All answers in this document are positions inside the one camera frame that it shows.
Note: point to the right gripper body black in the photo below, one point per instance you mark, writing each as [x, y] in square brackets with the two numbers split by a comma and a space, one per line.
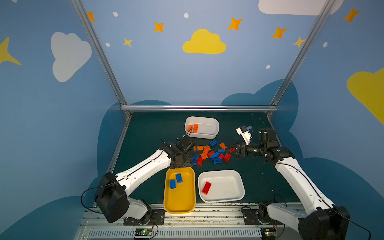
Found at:
[242, 150]

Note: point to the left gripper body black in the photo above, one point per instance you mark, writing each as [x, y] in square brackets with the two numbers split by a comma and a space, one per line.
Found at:
[186, 144]

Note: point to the small orange lego brick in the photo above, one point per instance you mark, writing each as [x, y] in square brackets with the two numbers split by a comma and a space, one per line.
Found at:
[189, 129]

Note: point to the orange 2x4 lego brick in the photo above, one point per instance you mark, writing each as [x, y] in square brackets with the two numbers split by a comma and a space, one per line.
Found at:
[195, 128]

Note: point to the red cube brick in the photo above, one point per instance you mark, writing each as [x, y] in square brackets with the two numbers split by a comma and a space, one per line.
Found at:
[199, 161]

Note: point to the blue 2x3 lego brick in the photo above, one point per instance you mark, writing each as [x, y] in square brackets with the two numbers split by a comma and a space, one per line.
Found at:
[179, 178]

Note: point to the red 2x4 lego brick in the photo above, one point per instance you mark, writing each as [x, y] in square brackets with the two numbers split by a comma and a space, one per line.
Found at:
[206, 188]

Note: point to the blue 2x4 brick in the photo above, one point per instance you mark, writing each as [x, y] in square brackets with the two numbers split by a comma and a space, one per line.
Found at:
[195, 160]

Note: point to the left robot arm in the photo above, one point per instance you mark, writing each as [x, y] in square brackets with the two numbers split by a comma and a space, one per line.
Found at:
[113, 192]

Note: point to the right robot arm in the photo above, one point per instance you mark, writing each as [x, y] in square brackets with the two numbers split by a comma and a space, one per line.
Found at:
[320, 219]

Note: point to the red sloped brick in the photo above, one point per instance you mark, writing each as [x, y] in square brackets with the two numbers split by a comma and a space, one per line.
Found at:
[227, 157]

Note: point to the orange lego chassis piece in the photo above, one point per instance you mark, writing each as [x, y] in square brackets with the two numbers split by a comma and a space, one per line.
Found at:
[205, 152]

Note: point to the orange 2x4 plate right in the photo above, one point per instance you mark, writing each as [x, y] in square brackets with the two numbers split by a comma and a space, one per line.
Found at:
[223, 146]

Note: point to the blue long brick right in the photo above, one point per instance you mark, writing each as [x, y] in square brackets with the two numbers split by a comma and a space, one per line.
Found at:
[221, 151]

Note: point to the blue long brick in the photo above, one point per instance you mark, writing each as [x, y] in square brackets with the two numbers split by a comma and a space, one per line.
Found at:
[215, 155]
[221, 151]

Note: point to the red 2x2 plate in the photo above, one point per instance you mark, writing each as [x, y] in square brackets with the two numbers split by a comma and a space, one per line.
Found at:
[221, 156]

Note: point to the red long brick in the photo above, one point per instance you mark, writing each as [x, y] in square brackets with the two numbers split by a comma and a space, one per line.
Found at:
[210, 154]

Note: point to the blue 2x3 brick far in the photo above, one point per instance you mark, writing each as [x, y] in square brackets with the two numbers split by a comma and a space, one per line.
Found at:
[213, 143]

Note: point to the blue 2x2 open brick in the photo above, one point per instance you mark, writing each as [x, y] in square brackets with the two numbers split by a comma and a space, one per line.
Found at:
[217, 160]

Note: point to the far white plastic bin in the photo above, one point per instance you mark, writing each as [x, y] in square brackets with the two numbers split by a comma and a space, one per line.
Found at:
[208, 127]

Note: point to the white plastic bin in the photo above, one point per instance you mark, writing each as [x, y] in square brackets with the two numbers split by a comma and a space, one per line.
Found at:
[208, 127]
[227, 186]

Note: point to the yellow plastic bin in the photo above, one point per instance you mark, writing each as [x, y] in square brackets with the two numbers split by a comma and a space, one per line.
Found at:
[181, 200]

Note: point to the near white plastic bin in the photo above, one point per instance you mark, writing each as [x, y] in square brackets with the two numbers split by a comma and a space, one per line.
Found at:
[227, 186]

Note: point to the right circuit board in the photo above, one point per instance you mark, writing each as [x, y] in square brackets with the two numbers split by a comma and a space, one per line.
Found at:
[268, 234]

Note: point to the circuit board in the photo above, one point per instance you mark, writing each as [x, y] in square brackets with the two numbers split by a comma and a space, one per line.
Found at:
[143, 233]
[268, 234]

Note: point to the left circuit board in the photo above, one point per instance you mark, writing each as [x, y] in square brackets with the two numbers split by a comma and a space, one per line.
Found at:
[143, 233]

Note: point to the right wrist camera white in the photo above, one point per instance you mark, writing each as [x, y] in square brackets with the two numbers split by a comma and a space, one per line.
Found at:
[245, 132]

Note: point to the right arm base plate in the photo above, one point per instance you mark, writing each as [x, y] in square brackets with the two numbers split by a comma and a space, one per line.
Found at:
[257, 217]

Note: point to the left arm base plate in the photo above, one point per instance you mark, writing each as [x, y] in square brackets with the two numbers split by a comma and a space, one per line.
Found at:
[153, 217]

